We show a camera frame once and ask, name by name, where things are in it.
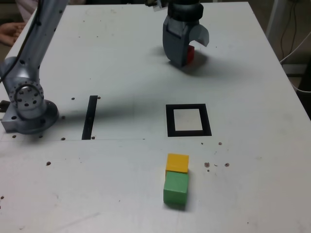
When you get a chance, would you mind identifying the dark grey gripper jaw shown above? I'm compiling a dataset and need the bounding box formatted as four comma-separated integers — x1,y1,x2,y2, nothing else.
162,15,200,68

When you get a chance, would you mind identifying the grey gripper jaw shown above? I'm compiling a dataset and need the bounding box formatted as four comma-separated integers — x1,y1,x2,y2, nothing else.
189,21,210,48

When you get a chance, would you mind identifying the red cube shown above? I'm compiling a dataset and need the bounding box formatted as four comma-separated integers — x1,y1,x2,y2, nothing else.
187,45,196,66

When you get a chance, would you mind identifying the yellow cube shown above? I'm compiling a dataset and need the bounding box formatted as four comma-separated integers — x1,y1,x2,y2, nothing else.
165,153,190,175

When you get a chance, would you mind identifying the green cube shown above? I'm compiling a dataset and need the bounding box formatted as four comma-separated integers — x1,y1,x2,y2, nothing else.
163,170,190,205

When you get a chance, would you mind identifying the black tape square outline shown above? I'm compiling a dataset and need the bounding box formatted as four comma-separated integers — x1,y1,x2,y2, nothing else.
165,103,213,138

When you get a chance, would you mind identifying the person's hand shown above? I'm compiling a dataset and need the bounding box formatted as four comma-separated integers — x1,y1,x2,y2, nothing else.
0,22,26,47

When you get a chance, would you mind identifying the black tape strip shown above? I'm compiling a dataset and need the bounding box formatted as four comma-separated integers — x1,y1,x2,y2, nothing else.
81,95,99,141

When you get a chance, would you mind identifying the person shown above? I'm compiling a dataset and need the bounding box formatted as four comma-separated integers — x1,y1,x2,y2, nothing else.
15,0,40,24

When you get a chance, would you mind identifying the white metal post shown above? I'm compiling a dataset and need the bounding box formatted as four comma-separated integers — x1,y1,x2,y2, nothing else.
265,0,284,37

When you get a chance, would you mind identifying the thin black cable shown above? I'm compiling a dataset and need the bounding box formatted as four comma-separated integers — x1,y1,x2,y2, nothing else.
280,0,298,58

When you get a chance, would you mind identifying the white cable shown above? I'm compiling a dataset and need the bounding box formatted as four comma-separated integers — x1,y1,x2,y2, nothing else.
279,32,311,65
290,78,311,94

